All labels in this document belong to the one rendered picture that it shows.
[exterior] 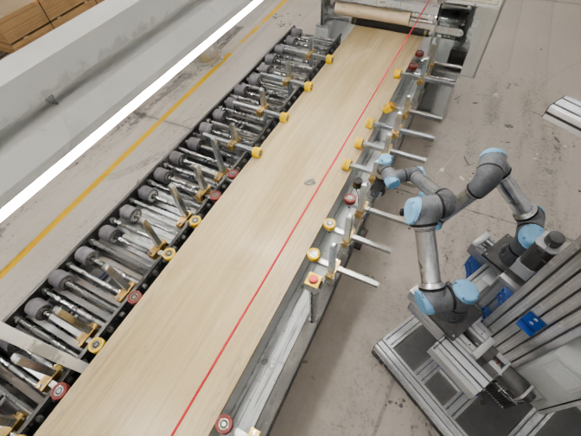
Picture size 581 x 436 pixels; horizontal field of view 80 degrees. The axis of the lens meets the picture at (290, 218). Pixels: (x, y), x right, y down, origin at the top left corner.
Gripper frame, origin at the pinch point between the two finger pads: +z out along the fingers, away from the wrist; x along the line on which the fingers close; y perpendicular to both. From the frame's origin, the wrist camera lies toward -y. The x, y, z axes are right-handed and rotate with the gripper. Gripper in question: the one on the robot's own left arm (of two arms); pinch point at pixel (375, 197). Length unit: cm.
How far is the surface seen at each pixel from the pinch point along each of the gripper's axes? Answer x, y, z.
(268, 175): 79, -3, 13
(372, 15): 85, 227, 13
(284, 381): 5, -118, 25
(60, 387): 101, -173, 2
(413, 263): -41, 23, 103
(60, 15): 605, 206, 95
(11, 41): 594, 108, 84
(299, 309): 18, -76, 36
